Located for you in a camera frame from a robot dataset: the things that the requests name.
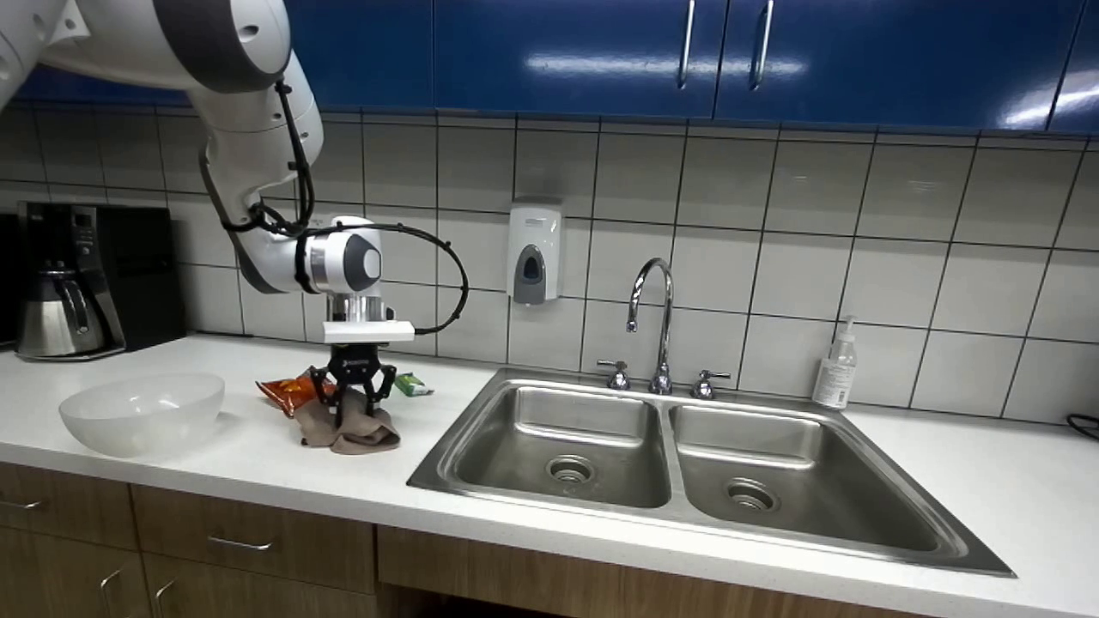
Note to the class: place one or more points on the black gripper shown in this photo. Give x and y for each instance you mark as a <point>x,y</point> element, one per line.
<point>359,366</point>

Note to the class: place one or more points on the grey brown towel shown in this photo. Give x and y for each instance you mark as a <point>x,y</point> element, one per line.
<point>353,426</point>

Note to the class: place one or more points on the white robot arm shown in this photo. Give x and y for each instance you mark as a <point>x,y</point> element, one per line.
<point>236,62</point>

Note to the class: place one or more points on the translucent white plastic bowl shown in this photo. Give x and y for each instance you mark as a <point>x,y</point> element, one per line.
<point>148,414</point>

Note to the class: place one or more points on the orange snack bag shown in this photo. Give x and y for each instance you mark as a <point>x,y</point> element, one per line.
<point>294,391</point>

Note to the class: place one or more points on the black coffee maker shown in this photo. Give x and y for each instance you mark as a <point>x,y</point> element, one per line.
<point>100,281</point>

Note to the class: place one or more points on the wooden lower cabinet drawers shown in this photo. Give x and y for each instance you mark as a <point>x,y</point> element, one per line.
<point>100,547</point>

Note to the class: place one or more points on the stainless steel double sink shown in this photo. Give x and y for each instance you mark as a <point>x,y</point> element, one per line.
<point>737,468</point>

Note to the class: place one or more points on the white soap bottle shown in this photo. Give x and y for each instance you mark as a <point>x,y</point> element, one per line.
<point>837,369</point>

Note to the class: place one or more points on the blue upper cabinets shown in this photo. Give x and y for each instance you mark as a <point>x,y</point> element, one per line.
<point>962,67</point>

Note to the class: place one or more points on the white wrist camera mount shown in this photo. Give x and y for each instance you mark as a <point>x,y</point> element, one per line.
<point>386,332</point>

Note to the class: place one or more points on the white wall soap dispenser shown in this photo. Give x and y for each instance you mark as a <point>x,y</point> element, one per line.
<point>533,256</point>

